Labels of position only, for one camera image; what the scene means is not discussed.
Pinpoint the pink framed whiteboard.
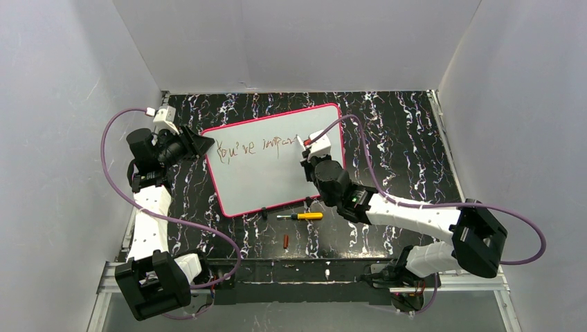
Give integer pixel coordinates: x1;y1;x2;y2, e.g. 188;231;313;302
202;103;341;217

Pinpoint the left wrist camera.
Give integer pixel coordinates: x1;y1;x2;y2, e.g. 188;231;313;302
153;105;179;135

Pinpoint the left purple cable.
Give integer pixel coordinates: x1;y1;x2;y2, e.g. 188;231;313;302
100;107;242;320

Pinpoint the purple cable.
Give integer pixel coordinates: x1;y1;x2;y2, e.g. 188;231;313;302
305;114;548;317
100;107;242;320

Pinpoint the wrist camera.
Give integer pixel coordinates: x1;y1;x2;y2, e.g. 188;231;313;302
302;131;332;162
153;105;179;135

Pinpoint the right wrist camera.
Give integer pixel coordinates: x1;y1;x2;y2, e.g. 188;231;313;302
302;131;332;162

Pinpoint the yellow handled screwdriver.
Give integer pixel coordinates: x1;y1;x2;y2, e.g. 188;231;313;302
276;212;323;221

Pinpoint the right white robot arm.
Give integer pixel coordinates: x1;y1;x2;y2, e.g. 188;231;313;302
300;150;507;284

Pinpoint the white marker pen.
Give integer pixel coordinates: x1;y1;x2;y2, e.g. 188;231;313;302
296;135;306;151

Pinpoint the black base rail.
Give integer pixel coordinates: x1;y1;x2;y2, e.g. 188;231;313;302
215;259;415;306

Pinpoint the black board clip right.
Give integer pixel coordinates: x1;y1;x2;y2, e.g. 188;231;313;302
304;196;316;209

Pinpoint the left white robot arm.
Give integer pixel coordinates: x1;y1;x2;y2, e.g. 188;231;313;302
115;126;214;321

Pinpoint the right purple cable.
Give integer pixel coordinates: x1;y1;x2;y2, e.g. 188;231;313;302
305;114;548;317

